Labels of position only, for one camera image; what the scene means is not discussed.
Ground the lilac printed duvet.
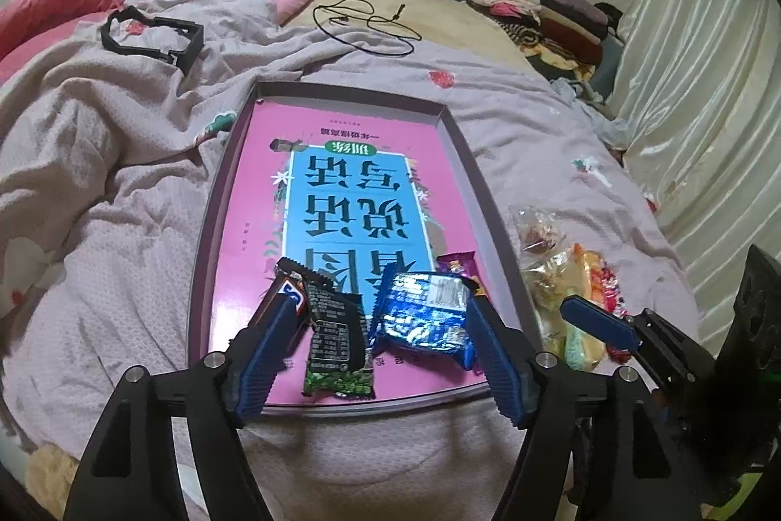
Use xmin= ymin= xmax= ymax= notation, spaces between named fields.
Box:
xmin=0 ymin=0 xmax=702 ymax=521

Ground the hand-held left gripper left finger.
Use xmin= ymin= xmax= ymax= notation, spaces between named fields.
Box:
xmin=64 ymin=295 xmax=300 ymax=521

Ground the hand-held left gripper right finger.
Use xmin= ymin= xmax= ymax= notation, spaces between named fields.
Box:
xmin=465 ymin=295 xmax=702 ymax=521

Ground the blue foil snack packet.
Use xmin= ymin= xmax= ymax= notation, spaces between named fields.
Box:
xmin=366 ymin=271 xmax=480 ymax=372

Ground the tan fleece blanket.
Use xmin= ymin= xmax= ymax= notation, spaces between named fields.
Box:
xmin=24 ymin=438 xmax=83 ymax=506

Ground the purple snack packet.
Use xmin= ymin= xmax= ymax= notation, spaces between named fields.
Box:
xmin=436 ymin=250 xmax=486 ymax=297

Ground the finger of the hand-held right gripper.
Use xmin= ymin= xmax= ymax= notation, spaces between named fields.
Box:
xmin=560 ymin=296 xmax=718 ymax=412

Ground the cream satin curtain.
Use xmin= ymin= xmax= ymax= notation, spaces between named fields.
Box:
xmin=601 ymin=0 xmax=781 ymax=339

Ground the white grey garment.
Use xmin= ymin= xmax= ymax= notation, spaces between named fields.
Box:
xmin=549 ymin=75 xmax=629 ymax=152

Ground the pink blue book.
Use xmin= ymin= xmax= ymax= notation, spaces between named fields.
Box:
xmin=207 ymin=100 xmax=489 ymax=409

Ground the black cable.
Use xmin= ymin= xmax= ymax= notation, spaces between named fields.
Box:
xmin=312 ymin=0 xmax=422 ymax=58

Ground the black plastic frame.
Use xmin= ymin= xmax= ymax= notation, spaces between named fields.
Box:
xmin=101 ymin=8 xmax=204 ymax=73

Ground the green pea snack packet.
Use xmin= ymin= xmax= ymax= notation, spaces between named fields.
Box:
xmin=302 ymin=277 xmax=376 ymax=400

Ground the light green snack packet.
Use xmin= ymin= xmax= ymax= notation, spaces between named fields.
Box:
xmin=561 ymin=322 xmax=608 ymax=372

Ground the clear candy packet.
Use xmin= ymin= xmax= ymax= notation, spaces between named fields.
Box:
xmin=509 ymin=204 xmax=571 ymax=269

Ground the pile of folded clothes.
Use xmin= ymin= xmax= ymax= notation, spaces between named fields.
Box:
xmin=465 ymin=0 xmax=623 ymax=83

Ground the beige bed sheet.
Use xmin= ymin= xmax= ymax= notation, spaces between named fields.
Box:
xmin=277 ymin=0 xmax=538 ymax=64

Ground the brown chocolate bar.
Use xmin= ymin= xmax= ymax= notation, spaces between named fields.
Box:
xmin=253 ymin=256 xmax=313 ymax=357

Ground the shallow grey cardboard box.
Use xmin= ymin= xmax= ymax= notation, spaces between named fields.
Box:
xmin=185 ymin=80 xmax=545 ymax=419

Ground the red yellow snack packet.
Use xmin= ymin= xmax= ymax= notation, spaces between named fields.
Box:
xmin=601 ymin=265 xmax=629 ymax=360

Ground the clear bag yellow snack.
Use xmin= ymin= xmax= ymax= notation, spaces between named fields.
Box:
xmin=525 ymin=252 xmax=580 ymax=314

